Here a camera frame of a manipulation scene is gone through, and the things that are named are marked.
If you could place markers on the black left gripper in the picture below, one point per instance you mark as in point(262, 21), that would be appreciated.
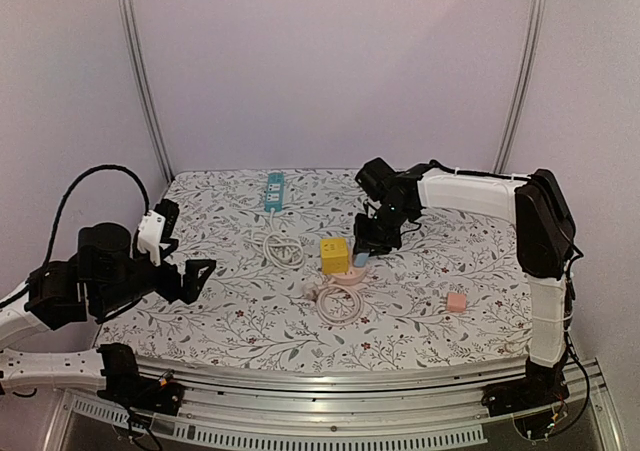
point(191, 287)

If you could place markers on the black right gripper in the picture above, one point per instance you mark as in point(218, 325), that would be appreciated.
point(373, 234)

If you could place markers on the blue plug adapter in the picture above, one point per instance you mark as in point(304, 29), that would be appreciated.
point(360, 259)

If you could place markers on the pink round power socket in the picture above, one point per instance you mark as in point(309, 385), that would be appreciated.
point(353, 276)

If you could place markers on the yellow cube socket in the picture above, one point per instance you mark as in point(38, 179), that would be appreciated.
point(334, 254)

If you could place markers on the teal power strip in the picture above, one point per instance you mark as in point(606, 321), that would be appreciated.
point(274, 193)

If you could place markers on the pink plug adapter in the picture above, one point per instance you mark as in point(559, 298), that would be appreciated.
point(456, 302)

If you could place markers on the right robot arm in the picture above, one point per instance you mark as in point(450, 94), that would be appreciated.
point(545, 231)

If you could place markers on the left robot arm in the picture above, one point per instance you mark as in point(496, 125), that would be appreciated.
point(51, 298)

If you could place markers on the floral patterned table mat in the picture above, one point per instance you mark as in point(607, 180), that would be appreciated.
point(266, 306)

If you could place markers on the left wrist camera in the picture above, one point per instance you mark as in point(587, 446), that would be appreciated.
point(149, 236)

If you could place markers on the left aluminium frame post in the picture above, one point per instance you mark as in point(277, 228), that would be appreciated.
point(142, 84)

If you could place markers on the aluminium frame post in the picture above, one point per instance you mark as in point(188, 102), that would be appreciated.
point(516, 107)
point(142, 84)

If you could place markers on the right aluminium frame post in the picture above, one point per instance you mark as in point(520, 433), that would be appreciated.
point(516, 107)

